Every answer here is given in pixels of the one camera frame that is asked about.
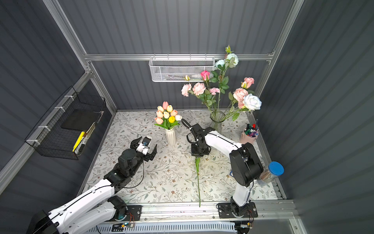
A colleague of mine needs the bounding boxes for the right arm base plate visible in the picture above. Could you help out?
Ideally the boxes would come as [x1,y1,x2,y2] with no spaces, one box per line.
[216,202,258,218]

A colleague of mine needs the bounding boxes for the yellow marker in basket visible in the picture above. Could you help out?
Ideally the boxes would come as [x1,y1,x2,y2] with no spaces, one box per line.
[73,132,86,152]

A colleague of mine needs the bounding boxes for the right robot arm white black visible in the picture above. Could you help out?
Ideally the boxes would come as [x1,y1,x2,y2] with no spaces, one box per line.
[184,123,264,217]

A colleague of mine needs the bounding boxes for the clear glass vase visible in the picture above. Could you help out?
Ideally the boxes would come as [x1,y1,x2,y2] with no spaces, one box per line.
[209,110,226,134]

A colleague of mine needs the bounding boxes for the markers in pink cup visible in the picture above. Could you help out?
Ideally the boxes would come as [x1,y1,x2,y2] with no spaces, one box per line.
[244,120,259,138]

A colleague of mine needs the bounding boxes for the black wire wall basket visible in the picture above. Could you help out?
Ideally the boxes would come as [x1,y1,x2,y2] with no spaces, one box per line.
[25,88,106,160]

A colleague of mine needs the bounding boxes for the pink pen holder cup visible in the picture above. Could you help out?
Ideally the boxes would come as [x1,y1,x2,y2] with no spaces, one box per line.
[239,132,259,145]

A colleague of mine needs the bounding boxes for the rose bouquet in glass vase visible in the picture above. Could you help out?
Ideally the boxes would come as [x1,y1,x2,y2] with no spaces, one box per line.
[181,46,262,120]

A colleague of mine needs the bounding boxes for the black notebook in basket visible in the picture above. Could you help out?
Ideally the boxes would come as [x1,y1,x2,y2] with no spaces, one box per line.
[61,109,101,132]

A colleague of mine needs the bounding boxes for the white ribbed ceramic vase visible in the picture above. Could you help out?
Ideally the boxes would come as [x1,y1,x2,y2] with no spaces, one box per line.
[166,129,176,147]

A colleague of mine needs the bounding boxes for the dark pink tulip stem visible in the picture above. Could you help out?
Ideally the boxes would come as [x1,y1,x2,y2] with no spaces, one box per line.
[195,157,201,207]

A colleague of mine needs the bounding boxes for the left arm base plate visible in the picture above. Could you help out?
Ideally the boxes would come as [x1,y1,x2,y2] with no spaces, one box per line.
[115,205,143,223]

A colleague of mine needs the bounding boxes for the white wire mesh basket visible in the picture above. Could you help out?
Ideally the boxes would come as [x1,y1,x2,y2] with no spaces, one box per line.
[149,57,215,82]

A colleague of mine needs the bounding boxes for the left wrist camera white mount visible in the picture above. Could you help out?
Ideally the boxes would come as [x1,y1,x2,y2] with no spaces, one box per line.
[136,136,152,155]

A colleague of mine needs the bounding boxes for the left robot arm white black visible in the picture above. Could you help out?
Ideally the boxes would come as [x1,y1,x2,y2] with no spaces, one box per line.
[26,137,157,234]

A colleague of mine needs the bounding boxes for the clear jar blue lid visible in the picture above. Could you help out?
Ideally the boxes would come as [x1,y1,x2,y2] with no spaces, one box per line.
[257,161,284,187]

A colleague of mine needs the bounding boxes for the tulip bouquet in vase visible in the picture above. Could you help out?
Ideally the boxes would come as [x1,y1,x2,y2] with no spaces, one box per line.
[154,101,183,130]

